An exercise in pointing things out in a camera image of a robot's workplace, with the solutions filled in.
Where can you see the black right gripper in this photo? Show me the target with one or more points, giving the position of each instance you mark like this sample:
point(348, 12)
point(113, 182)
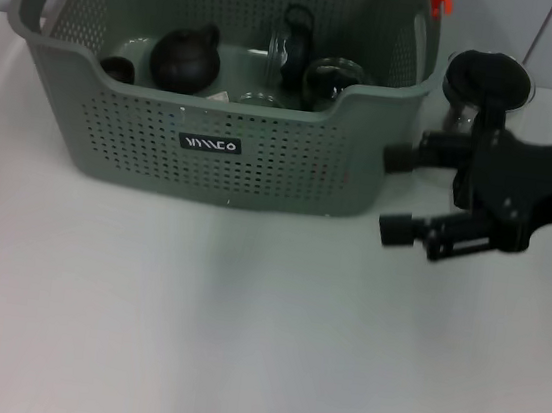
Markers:
point(526, 182)

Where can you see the grey perforated storage bin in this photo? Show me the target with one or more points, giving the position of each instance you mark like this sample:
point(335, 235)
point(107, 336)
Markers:
point(162, 152)

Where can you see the dark clay teacup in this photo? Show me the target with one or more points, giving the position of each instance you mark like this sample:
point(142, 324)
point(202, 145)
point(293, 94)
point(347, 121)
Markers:
point(117, 70)

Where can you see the dark clay teapot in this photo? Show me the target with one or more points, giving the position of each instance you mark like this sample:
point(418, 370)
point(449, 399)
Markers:
point(183, 61)

